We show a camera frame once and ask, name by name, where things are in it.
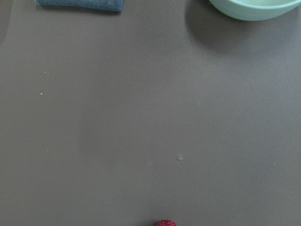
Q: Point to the red strawberry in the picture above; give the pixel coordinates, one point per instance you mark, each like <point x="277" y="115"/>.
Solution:
<point x="165" y="223"/>

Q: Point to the grey folded cloth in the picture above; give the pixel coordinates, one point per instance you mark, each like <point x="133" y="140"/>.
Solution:
<point x="103" y="5"/>

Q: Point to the green bowl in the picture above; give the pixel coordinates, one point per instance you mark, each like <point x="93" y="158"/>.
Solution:
<point x="254" y="10"/>

